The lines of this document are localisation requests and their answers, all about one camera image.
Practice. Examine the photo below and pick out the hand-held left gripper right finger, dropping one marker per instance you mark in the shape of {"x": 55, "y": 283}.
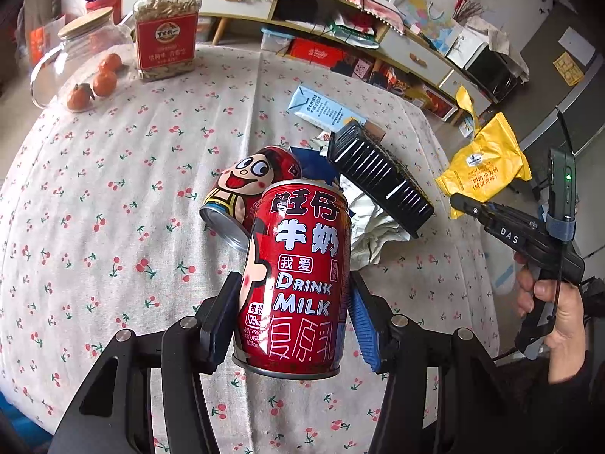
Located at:
{"x": 364, "y": 321}

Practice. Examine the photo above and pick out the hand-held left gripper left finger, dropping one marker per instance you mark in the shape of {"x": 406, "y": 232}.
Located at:
{"x": 222, "y": 321}

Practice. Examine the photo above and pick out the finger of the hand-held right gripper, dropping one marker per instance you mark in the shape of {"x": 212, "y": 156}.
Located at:
{"x": 465, "y": 205}

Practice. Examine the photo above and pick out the large yellow snack packet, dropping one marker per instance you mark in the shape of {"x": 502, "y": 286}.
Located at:
{"x": 487, "y": 161}

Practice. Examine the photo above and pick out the red cartoon milk can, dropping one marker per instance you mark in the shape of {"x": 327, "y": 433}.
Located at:
{"x": 293, "y": 269}
{"x": 241, "y": 184}

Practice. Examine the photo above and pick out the black ribbed plastic tray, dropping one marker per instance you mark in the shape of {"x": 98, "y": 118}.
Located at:
{"x": 378, "y": 175}

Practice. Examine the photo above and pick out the blue milk carton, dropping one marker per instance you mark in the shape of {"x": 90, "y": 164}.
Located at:
{"x": 326, "y": 108}

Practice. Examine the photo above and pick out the person's right forearm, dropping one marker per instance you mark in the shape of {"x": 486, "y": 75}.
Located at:
{"x": 583, "y": 402}

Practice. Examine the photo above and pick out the person's right hand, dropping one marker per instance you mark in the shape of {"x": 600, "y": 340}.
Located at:
{"x": 569, "y": 321}

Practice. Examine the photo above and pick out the small yellow wrapper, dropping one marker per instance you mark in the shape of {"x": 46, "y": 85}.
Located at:
{"x": 468, "y": 113}

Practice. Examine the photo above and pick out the black crate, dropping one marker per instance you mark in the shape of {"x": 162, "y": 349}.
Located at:
{"x": 491, "y": 75}

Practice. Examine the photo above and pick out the white cardboard box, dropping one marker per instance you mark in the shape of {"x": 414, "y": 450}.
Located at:
{"x": 465, "y": 49}

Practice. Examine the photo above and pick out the dark blue wrapper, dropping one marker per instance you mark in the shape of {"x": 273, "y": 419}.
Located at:
{"x": 312, "y": 163}

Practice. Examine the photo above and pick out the cherry print tablecloth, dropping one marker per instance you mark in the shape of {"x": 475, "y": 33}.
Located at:
{"x": 118, "y": 198}

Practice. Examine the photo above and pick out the yellow paper sheet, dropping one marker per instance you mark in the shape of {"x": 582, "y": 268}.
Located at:
{"x": 569, "y": 68}

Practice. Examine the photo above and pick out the colourful map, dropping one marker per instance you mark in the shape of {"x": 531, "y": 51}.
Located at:
{"x": 430, "y": 21}

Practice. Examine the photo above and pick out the white paper sheet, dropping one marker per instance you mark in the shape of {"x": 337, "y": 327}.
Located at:
{"x": 576, "y": 42}

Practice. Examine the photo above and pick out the red gift box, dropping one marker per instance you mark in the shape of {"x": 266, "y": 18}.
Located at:
{"x": 314, "y": 54}

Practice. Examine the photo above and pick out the blue plastic container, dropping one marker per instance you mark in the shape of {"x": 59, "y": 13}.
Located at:
{"x": 276, "y": 40}

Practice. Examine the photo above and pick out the orange tangerine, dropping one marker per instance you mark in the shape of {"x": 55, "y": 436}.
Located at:
{"x": 111, "y": 64}
{"x": 105, "y": 84}
{"x": 78, "y": 97}

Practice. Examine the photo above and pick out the seed jar with red label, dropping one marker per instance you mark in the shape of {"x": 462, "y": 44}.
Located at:
{"x": 165, "y": 33}

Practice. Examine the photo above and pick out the glass jar with wooden lid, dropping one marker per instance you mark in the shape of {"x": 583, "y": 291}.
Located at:
{"x": 87, "y": 21}

